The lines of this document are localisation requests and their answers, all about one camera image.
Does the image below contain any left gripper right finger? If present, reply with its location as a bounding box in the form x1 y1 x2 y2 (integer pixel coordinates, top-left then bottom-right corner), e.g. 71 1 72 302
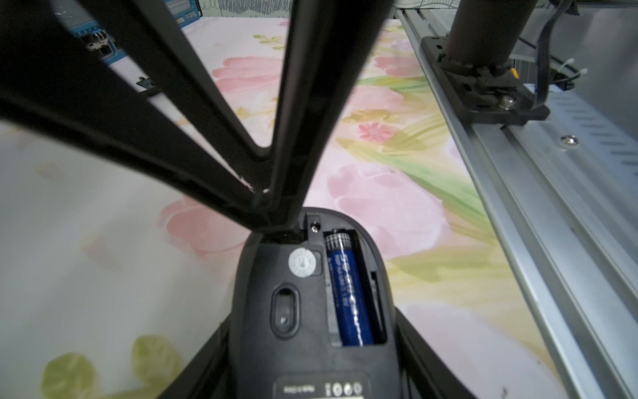
395 308 475 399

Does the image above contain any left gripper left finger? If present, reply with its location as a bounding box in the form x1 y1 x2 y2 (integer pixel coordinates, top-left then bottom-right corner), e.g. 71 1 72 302
159 317 232 399

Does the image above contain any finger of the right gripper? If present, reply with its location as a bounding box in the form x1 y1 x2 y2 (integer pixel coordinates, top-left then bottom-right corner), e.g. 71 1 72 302
264 1 392 229
1 1 267 231

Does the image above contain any black wireless mouse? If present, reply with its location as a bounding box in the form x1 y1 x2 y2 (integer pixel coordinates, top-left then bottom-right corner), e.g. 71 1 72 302
229 208 401 398

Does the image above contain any blue AA battery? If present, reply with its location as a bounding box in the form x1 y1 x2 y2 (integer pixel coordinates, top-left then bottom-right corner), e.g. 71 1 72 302
325 232 375 347

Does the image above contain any pink floral table mat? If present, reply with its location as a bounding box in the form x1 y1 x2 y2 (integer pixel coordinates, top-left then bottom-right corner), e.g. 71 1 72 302
1 20 566 398

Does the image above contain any dark grey network switch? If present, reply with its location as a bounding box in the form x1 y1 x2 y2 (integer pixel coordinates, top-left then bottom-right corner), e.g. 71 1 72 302
52 0 202 65

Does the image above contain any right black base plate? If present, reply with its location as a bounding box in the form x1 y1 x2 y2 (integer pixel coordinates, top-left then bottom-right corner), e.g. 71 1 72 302
421 37 550 126

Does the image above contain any aluminium mounting rail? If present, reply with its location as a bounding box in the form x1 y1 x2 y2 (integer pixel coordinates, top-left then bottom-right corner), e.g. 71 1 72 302
395 9 637 398

